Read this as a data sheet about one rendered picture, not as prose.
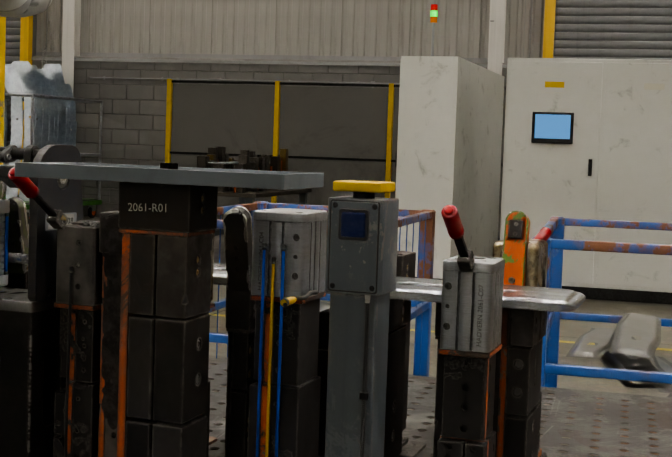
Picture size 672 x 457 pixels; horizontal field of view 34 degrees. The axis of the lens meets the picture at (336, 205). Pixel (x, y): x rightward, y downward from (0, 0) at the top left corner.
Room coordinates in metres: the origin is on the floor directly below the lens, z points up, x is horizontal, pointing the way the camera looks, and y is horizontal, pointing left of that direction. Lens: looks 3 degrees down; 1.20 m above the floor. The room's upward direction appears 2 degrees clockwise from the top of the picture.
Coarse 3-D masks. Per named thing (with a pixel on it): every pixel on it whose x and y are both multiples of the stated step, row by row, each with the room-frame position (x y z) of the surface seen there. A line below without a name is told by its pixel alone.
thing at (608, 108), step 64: (512, 64) 9.40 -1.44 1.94; (576, 64) 9.27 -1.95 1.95; (640, 64) 9.15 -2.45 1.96; (512, 128) 9.39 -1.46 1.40; (576, 128) 9.26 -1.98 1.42; (640, 128) 9.14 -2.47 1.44; (512, 192) 9.39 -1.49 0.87; (576, 192) 9.26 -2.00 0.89; (640, 192) 9.13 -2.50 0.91; (576, 256) 9.25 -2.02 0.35; (640, 256) 9.13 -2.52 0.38
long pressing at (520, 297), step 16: (224, 272) 1.71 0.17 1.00; (400, 288) 1.56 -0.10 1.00; (416, 288) 1.59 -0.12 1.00; (432, 288) 1.60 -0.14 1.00; (512, 288) 1.63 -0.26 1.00; (528, 288) 1.64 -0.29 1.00; (544, 288) 1.65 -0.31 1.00; (512, 304) 1.50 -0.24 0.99; (528, 304) 1.50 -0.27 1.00; (544, 304) 1.49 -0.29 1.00; (560, 304) 1.49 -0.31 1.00; (576, 304) 1.53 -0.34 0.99
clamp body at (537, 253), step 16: (544, 240) 1.81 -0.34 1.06; (496, 256) 1.74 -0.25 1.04; (528, 256) 1.72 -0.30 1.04; (544, 256) 1.78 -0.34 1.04; (528, 272) 1.72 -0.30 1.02; (544, 272) 1.80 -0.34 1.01; (496, 368) 1.75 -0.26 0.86; (496, 384) 1.75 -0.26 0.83; (496, 400) 1.74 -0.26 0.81; (496, 416) 1.74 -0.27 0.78; (496, 432) 1.74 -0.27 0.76; (496, 448) 1.74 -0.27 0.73
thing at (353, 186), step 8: (336, 184) 1.30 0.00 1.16; (344, 184) 1.30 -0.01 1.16; (352, 184) 1.30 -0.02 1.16; (360, 184) 1.29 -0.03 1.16; (368, 184) 1.29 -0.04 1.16; (376, 184) 1.29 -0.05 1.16; (384, 184) 1.30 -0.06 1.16; (392, 184) 1.33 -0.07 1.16; (360, 192) 1.31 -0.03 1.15; (368, 192) 1.31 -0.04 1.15; (376, 192) 1.29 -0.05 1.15; (384, 192) 1.31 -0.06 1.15
